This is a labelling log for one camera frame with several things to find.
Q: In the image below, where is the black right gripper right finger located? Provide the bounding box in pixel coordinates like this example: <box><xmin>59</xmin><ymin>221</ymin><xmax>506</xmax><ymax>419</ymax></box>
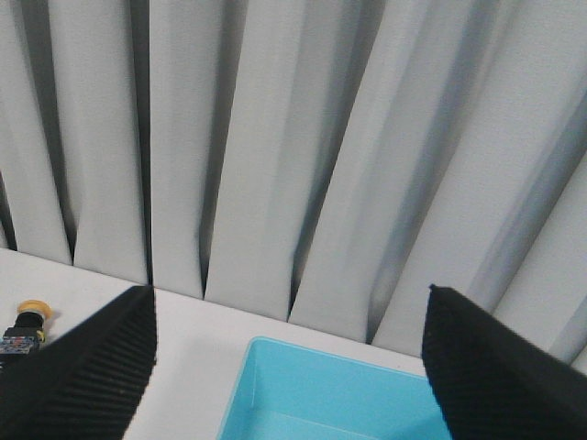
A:
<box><xmin>421</xmin><ymin>285</ymin><xmax>586</xmax><ymax>439</ymax></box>

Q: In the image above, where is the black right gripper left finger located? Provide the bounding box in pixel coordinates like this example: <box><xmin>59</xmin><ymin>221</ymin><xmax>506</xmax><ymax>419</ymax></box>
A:
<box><xmin>1</xmin><ymin>286</ymin><xmax>157</xmax><ymax>439</ymax></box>

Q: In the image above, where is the light blue plastic box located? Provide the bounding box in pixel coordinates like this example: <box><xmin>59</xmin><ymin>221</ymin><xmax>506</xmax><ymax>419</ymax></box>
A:
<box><xmin>217</xmin><ymin>337</ymin><xmax>451</xmax><ymax>439</ymax></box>

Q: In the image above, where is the lying yellow push button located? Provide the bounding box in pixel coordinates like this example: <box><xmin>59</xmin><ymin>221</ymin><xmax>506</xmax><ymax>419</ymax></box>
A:
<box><xmin>1</xmin><ymin>300</ymin><xmax>53</xmax><ymax>371</ymax></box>

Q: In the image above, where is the grey pleated curtain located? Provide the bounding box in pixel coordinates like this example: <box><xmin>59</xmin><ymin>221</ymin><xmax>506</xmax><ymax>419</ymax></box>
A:
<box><xmin>1</xmin><ymin>1</ymin><xmax>586</xmax><ymax>369</ymax></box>

